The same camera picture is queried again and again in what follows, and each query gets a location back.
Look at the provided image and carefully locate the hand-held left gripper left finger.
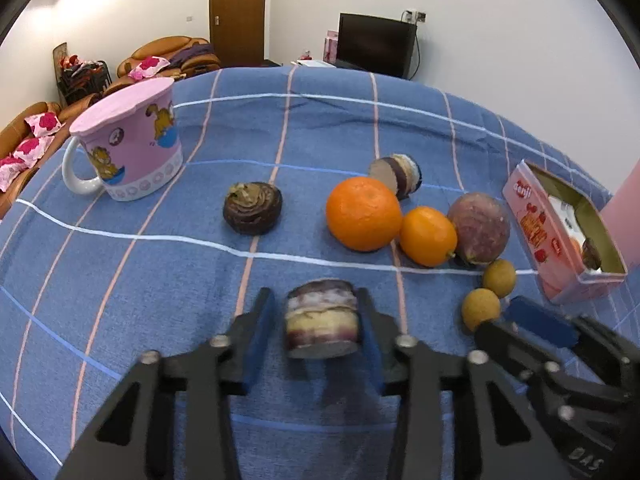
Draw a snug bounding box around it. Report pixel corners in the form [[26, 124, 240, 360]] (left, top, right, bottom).
[[55, 287, 278, 480]]

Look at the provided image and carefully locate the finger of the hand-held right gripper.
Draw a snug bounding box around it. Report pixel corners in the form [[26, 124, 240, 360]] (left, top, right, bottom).
[[502, 296, 640, 391], [474, 320, 631, 411]]

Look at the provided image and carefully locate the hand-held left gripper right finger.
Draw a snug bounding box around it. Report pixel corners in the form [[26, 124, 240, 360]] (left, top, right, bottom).
[[355, 287, 571, 480]]

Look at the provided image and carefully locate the yellow longan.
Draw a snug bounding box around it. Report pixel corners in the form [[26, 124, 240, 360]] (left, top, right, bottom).
[[461, 288, 501, 333], [482, 259, 517, 298]]

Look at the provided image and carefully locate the pink tin box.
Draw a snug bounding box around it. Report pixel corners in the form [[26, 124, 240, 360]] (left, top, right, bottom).
[[502, 159, 629, 306]]

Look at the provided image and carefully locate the purple passion fruit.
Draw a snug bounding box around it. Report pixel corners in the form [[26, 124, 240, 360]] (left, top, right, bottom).
[[446, 192, 511, 267]]

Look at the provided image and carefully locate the small orange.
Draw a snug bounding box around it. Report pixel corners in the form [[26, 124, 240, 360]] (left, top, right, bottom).
[[399, 206, 459, 268]]

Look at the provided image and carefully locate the dark brown water chestnut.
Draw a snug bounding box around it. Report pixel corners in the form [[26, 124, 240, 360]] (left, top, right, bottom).
[[581, 238, 604, 271], [223, 181, 284, 236]]

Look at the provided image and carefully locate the large orange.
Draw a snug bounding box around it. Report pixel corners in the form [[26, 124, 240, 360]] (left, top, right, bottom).
[[326, 176, 404, 253]]

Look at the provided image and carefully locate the blue plaid blanket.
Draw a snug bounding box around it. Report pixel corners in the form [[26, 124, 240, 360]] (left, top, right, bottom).
[[0, 65, 640, 480]]

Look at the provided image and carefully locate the pink cartoon mug with lid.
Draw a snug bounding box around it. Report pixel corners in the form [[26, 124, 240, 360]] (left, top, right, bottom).
[[61, 77, 185, 202]]

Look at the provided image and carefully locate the purple cloth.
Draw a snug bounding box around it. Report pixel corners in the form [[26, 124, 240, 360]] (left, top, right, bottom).
[[170, 45, 221, 73]]

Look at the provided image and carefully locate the pink floral pillow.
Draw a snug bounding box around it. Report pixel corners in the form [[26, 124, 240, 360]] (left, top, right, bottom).
[[25, 112, 66, 138], [12, 135, 56, 167], [129, 57, 171, 81], [0, 155, 31, 192]]

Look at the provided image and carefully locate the black television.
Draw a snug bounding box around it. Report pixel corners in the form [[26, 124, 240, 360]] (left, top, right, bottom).
[[336, 12, 418, 80]]

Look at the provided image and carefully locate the orange leather armchair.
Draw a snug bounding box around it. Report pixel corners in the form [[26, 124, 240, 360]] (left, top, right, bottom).
[[117, 36, 222, 82]]

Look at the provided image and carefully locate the black rack with clothes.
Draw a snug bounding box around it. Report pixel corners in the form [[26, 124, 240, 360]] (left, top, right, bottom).
[[52, 42, 112, 106]]

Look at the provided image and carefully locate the orange leather sofa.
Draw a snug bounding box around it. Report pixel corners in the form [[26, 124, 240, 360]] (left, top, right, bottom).
[[0, 92, 103, 221]]

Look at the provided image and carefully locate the brown wooden door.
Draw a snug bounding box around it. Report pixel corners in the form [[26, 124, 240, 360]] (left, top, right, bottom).
[[209, 0, 268, 68]]

